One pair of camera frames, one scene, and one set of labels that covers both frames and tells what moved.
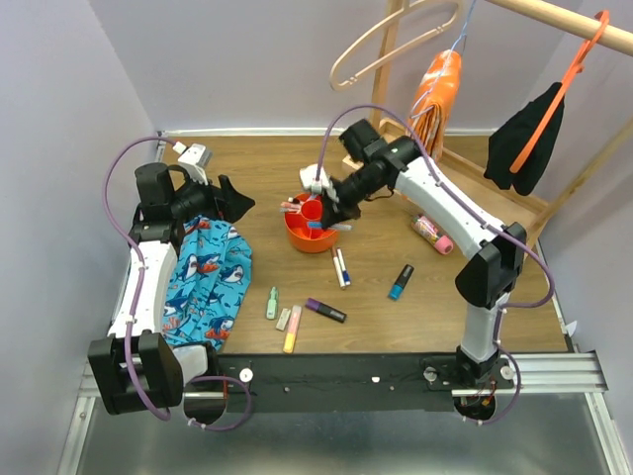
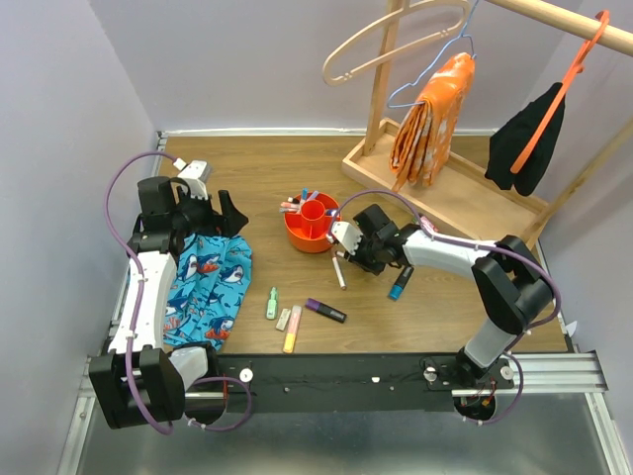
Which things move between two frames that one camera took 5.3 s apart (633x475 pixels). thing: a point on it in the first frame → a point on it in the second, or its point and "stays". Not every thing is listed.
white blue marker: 337,227 → 314,195
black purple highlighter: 325,310 stays
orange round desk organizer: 308,239 stays
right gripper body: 352,190 → 369,256
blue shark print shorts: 210,287 stays
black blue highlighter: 397,289 stays
